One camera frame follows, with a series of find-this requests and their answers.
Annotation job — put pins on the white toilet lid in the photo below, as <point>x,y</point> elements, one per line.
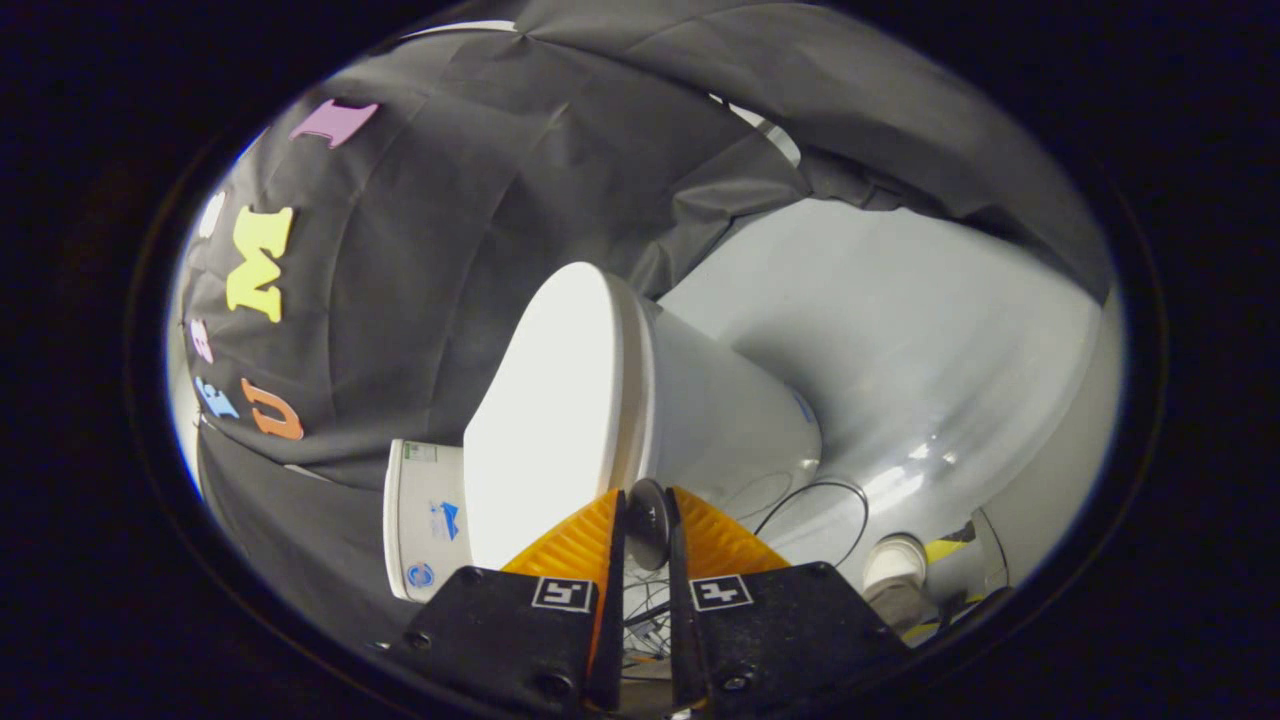
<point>550,400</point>

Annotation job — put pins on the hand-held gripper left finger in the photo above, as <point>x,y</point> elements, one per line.
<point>610,610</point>

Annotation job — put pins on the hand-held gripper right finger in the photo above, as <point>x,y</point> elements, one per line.
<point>682,620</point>

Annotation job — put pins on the white drain pipe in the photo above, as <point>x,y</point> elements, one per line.
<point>895,560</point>

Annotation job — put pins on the black backdrop cloth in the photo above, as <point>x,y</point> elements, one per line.
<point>420,250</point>

